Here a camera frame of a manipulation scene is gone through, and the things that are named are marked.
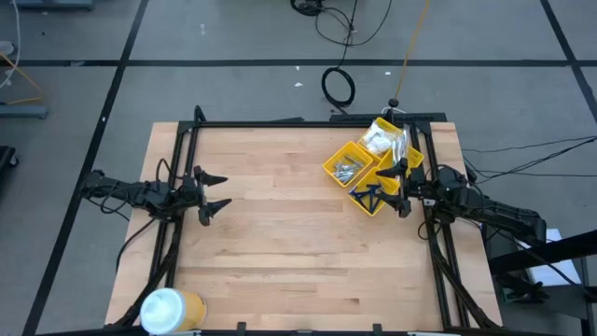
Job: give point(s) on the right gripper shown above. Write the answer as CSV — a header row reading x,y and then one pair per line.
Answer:
x,y
417,189

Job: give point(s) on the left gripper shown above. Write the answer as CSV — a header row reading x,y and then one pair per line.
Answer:
x,y
186,196

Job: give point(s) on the yellow canister with white lid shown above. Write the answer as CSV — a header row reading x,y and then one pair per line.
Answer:
x,y
170,310

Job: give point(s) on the black metal table frame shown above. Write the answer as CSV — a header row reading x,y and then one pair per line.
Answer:
x,y
280,124

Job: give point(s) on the black table edge clip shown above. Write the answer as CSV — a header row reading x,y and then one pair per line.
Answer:
x,y
377,327
241,326

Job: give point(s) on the toothbrush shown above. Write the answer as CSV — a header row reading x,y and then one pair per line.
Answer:
x,y
402,144
406,140
396,149

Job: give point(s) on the black metal stand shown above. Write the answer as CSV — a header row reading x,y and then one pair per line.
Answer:
x,y
569,247

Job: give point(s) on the black round knob post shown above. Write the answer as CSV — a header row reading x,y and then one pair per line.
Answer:
x,y
394,102

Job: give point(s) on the yellow plastic basket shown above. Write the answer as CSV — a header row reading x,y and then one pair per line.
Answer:
x,y
381,122
346,148
416,156
368,179

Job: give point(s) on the white box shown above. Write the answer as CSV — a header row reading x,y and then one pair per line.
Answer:
x,y
557,277

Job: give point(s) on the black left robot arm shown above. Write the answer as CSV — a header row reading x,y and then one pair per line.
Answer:
x,y
140,196

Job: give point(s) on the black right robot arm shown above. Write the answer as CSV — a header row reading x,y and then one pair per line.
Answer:
x,y
494,214

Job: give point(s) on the clear bag of white cotton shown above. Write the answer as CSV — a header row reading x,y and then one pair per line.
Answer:
x,y
373,140
384,148
387,135

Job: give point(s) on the dark blue razor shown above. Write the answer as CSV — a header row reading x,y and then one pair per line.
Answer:
x,y
365,198
379,198
361,191

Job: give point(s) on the clear plastic packet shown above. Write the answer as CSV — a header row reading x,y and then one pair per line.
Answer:
x,y
350,169
356,163
346,163
344,173

